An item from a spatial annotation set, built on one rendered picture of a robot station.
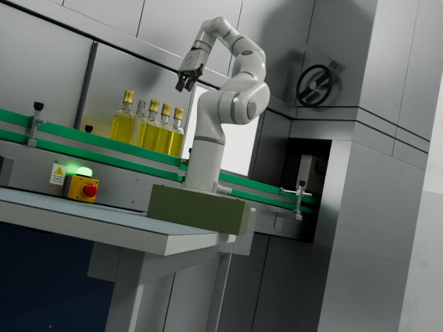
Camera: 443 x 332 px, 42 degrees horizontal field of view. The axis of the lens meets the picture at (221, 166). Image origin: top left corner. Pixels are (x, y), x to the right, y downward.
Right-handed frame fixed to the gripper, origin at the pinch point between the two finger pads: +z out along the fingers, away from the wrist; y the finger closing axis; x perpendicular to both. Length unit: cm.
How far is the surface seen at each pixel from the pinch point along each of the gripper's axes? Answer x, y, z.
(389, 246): 137, 22, 9
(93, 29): -37.2, -12.7, -0.9
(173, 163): 0.3, 13.6, 32.2
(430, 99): 131, 22, -72
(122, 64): -21.4, -12.0, 3.3
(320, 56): 64, 0, -56
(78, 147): -35, 14, 45
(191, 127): 20.1, -12.5, 7.3
